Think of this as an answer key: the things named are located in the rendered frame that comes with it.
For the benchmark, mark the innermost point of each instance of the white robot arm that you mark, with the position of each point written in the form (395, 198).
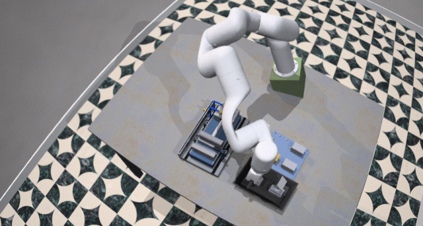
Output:
(216, 58)

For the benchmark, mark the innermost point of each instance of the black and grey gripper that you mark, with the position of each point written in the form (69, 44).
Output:
(253, 178)

